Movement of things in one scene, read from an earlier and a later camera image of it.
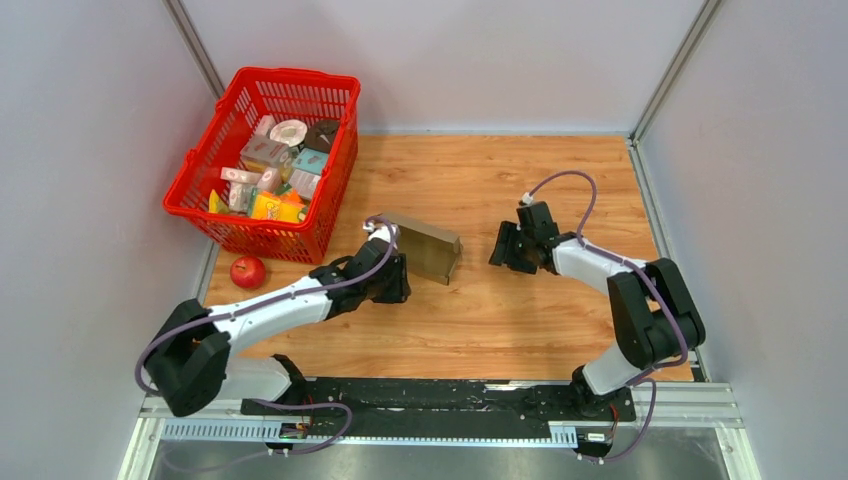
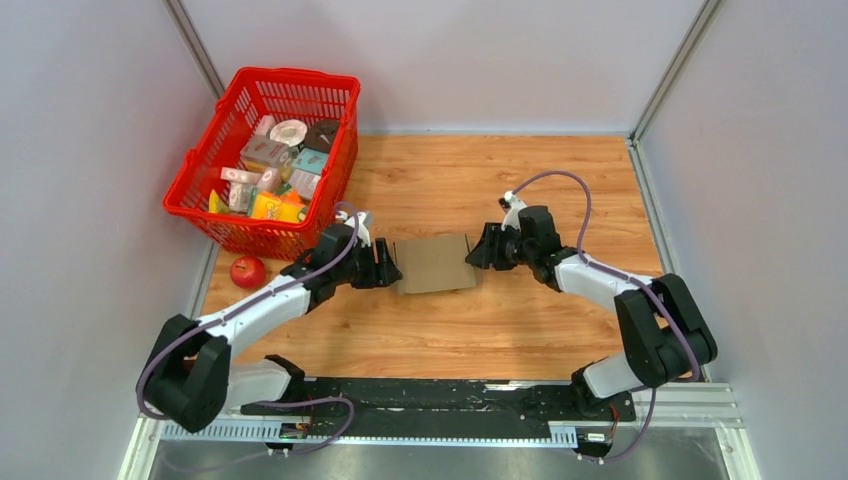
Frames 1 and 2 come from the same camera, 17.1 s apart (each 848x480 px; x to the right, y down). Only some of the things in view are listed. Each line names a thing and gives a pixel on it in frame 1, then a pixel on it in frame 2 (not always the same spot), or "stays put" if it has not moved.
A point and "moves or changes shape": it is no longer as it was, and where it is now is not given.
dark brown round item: [320, 136] stays put
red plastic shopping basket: [268, 171] stays put
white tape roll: [289, 132] stays put
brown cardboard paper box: [431, 253] moves or changes shape
